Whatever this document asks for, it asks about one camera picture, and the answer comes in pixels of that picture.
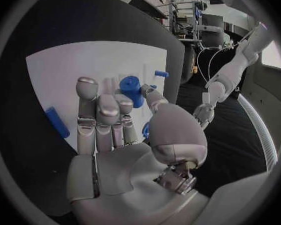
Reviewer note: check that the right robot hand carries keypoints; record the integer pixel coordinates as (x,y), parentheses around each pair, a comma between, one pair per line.
(131,172)

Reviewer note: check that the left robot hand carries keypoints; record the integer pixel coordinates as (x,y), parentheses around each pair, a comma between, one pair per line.
(203,114)

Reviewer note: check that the blue short cylinder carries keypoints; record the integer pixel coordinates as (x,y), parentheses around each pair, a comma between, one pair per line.
(131,90)

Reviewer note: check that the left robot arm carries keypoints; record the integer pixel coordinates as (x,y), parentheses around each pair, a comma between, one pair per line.
(236,67)

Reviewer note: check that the white task board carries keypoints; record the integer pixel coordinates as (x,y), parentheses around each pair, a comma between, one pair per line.
(84,60)

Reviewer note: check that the blue gear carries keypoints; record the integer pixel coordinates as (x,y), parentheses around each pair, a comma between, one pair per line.
(145,131)

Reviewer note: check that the small blue plug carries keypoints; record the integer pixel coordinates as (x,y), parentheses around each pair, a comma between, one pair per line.
(153,87)

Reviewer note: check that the blue peg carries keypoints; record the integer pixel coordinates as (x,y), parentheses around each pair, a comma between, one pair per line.
(161,73)

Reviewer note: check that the blue long cylinder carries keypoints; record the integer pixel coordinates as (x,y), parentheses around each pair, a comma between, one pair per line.
(57,122)

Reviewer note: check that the metal workshop rack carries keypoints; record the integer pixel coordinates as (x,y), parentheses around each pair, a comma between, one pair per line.
(187,13)

